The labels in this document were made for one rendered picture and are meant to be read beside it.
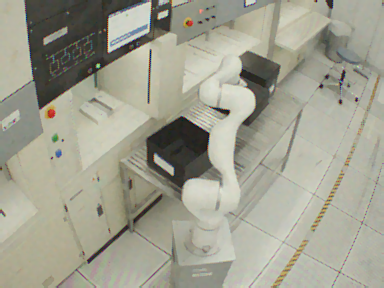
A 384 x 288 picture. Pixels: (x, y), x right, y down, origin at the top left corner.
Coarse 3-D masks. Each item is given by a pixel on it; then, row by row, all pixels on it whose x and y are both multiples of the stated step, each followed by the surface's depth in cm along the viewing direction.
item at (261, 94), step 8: (248, 80) 225; (248, 88) 219; (256, 88) 220; (264, 88) 221; (256, 96) 214; (264, 96) 215; (256, 104) 208; (264, 104) 220; (224, 112) 214; (256, 112) 212; (248, 120) 207
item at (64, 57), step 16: (144, 0) 159; (160, 0) 169; (160, 16) 177; (96, 32) 145; (64, 48) 134; (80, 48) 142; (96, 48) 151; (48, 64) 130; (64, 64) 139; (80, 64) 148; (48, 80) 135; (112, 240) 250; (96, 256) 240
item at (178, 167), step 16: (160, 128) 205; (176, 128) 217; (192, 128) 214; (160, 144) 213; (176, 144) 221; (192, 144) 221; (208, 144) 211; (160, 160) 199; (176, 160) 212; (192, 160) 213; (208, 160) 204; (176, 176) 196; (192, 176) 199
